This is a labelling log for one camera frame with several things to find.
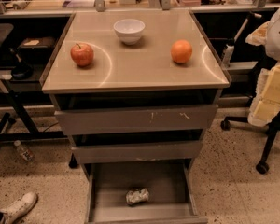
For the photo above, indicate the black joystick device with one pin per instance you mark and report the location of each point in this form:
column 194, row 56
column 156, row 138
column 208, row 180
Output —
column 22, row 69

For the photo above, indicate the silver 7up can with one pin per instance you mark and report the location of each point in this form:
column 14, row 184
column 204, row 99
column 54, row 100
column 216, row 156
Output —
column 137, row 196

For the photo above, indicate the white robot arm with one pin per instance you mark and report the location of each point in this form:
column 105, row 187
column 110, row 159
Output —
column 266, row 104

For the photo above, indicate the black box with label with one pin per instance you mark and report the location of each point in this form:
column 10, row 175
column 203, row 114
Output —
column 40, row 46

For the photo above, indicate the top grey drawer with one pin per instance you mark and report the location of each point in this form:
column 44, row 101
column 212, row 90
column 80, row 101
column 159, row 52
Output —
column 136, row 119

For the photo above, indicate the plastic water bottle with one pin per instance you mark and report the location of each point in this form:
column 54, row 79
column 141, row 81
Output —
column 23, row 151

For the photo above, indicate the white bowl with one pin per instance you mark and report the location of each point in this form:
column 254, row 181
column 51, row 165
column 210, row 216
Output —
column 129, row 31

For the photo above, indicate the middle grey drawer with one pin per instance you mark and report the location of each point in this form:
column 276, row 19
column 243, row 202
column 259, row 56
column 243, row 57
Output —
column 138, row 152

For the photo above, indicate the white sneaker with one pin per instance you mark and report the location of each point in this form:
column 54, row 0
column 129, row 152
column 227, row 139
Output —
column 19, row 208

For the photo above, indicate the orange fruit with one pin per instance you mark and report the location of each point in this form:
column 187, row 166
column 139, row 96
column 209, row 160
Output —
column 181, row 51

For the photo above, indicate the grey drawer cabinet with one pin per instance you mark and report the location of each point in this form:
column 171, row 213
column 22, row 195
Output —
column 139, row 75

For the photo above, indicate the bottom grey open drawer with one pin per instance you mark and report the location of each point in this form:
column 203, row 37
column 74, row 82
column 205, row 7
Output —
column 149, row 192

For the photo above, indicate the red apple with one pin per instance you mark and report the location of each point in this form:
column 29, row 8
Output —
column 82, row 54

